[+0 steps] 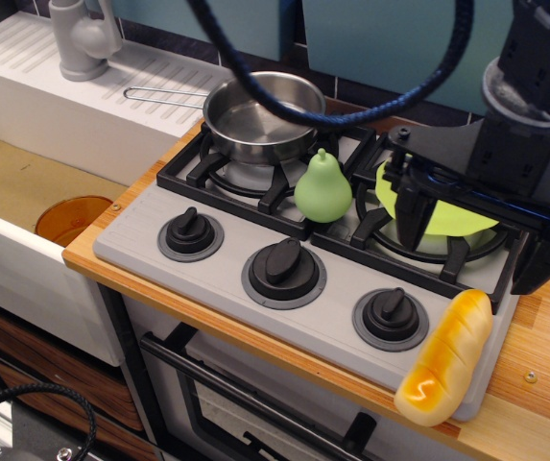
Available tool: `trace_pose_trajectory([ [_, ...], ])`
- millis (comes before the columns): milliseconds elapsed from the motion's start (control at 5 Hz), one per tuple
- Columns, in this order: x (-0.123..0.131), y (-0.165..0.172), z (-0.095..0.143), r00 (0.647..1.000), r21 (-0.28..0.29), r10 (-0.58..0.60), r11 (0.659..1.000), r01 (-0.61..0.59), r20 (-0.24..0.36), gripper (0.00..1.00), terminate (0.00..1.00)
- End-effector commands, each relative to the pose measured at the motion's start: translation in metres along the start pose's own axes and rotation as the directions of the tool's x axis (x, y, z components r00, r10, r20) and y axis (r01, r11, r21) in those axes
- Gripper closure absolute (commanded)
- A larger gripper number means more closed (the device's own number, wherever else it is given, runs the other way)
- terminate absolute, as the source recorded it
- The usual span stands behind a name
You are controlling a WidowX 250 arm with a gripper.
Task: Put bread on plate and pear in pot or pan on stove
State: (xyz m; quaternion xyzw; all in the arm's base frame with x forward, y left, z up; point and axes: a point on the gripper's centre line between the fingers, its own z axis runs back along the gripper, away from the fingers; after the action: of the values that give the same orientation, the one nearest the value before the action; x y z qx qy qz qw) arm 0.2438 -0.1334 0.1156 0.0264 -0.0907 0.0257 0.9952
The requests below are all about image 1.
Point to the grey toy stove top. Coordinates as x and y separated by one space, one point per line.
323 327

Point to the middle black stove knob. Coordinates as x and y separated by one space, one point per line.
284 275

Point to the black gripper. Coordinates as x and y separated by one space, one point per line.
496 168

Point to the stainless steel pot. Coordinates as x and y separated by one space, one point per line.
242 129

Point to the black burner grate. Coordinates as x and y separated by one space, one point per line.
260 194
367 234

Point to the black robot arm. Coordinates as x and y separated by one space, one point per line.
516 85

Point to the right black stove knob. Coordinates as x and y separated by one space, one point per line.
390 320

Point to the green toy pear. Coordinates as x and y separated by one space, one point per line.
323 194

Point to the light green plate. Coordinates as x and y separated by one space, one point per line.
446 220

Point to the left black stove knob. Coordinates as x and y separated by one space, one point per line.
190 237

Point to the left black burner grate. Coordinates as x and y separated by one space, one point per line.
260 194

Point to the toy bread loaf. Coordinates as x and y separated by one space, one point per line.
437 383

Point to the right black burner grate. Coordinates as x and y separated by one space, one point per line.
367 234

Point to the oven door with handle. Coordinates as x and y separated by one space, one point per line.
249 410

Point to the grey toy faucet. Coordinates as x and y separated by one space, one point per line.
84 43

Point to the white toy sink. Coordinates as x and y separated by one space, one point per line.
60 139

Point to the wood grain drawer front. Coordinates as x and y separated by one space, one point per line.
29 354

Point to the black stove knob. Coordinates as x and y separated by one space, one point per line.
390 320
190 237
284 275

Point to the orange plastic cup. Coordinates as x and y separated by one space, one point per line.
66 220

